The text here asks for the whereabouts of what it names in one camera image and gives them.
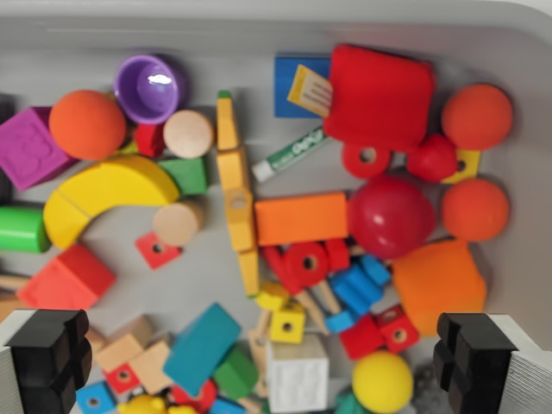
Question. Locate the red wooden cube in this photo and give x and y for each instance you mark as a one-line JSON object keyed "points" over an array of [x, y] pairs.
{"points": [[362, 338]]}

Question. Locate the purple plastic cup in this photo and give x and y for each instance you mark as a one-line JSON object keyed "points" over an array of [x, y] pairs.
{"points": [[148, 88]]}

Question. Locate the magenta embossed soft cube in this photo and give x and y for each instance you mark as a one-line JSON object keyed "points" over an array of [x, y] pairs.
{"points": [[28, 148]]}

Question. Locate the natural wooden dowel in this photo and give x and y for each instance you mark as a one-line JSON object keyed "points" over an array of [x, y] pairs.
{"points": [[13, 282]]}

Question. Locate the green wooden cylinder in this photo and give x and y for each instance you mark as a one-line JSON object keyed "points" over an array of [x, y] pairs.
{"points": [[21, 229]]}

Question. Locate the white cube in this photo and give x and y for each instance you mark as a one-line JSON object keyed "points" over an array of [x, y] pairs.
{"points": [[297, 379]]}

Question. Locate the small red wooden block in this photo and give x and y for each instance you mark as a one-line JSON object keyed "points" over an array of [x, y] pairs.
{"points": [[148, 140], [338, 255]]}

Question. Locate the red square with hole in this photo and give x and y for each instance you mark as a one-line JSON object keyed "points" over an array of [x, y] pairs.
{"points": [[157, 252], [114, 379]]}

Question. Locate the yellow segmented wooden stick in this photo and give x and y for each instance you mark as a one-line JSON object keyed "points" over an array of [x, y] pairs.
{"points": [[239, 207]]}

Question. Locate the teal toy piece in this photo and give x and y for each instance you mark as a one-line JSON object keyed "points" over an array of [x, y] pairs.
{"points": [[347, 404]]}

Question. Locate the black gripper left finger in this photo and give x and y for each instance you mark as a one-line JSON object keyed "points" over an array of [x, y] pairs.
{"points": [[43, 358]]}

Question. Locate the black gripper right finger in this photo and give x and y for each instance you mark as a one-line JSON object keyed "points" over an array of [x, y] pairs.
{"points": [[478, 362]]}

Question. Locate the dark red shiny ball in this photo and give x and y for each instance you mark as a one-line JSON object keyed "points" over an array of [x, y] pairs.
{"points": [[390, 215]]}

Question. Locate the orange curved block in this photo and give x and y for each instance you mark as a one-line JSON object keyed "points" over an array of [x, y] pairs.
{"points": [[437, 286]]}

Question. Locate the green wooden block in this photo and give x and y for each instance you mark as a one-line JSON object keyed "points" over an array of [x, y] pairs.
{"points": [[235, 373], [187, 174]]}

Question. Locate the yellow square with hole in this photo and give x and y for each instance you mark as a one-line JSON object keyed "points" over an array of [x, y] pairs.
{"points": [[471, 166]]}

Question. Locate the blue square block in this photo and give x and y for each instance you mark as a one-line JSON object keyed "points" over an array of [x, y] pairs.
{"points": [[286, 90]]}

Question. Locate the blue toy bolt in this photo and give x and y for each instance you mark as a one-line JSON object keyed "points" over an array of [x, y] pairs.
{"points": [[358, 286]]}

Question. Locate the large red wooden block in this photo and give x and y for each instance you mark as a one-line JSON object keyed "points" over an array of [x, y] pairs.
{"points": [[60, 282]]}

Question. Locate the red wooden wheel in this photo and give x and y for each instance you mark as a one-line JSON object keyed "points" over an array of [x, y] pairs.
{"points": [[297, 261]]}

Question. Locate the blue cube with hole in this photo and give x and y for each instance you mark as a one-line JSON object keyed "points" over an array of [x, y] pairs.
{"points": [[95, 399]]}

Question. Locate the red wooden bar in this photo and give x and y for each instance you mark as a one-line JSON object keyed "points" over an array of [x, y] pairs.
{"points": [[276, 267]]}

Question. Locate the yellow cube with hole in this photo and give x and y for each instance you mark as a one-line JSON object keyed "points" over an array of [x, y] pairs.
{"points": [[280, 328]]}

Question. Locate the red cube with hole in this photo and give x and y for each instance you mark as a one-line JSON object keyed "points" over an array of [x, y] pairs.
{"points": [[399, 330]]}

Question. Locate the orange foam ball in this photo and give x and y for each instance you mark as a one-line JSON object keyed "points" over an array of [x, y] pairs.
{"points": [[476, 117], [86, 125], [475, 210]]}

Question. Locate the natural wooden block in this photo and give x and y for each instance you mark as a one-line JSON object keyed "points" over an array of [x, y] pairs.
{"points": [[121, 347], [151, 366]]}

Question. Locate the long yellow arch piece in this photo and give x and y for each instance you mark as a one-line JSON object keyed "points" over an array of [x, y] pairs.
{"points": [[121, 183]]}

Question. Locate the dark grey object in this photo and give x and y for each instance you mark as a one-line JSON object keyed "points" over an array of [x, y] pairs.
{"points": [[424, 384]]}

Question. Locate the small red rounded knob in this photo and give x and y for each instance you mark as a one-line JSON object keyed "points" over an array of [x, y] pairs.
{"points": [[431, 158]]}

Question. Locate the teal wooden block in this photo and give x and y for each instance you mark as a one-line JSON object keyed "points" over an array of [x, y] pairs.
{"points": [[202, 349]]}

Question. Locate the yellow foam ball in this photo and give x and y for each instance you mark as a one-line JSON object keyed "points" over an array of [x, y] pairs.
{"points": [[383, 381]]}

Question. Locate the yellow toy figure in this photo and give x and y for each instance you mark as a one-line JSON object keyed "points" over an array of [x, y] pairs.
{"points": [[142, 406]]}

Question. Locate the natural wooden peg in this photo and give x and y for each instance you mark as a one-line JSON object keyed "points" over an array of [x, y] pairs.
{"points": [[314, 310], [330, 298]]}

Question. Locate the red bean bag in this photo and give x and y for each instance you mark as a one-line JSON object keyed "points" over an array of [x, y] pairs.
{"points": [[379, 99]]}

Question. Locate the small yellow wooden piece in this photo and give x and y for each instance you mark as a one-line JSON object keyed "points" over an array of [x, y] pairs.
{"points": [[271, 295]]}

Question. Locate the small blue block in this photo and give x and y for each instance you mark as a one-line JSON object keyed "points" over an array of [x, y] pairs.
{"points": [[226, 406], [340, 322]]}

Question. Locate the orange wooden block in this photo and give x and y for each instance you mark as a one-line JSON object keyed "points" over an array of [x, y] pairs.
{"points": [[302, 222]]}

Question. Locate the yellow printed paper tag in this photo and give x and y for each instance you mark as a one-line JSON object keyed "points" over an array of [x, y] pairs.
{"points": [[311, 91]]}

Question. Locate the green and white marker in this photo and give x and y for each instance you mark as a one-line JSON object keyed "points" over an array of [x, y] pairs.
{"points": [[293, 152]]}

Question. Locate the natural wooden cylinder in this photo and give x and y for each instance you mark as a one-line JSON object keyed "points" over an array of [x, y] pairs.
{"points": [[189, 134], [177, 223]]}

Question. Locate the wooden strip with holes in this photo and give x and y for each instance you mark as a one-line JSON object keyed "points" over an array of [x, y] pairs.
{"points": [[259, 345]]}

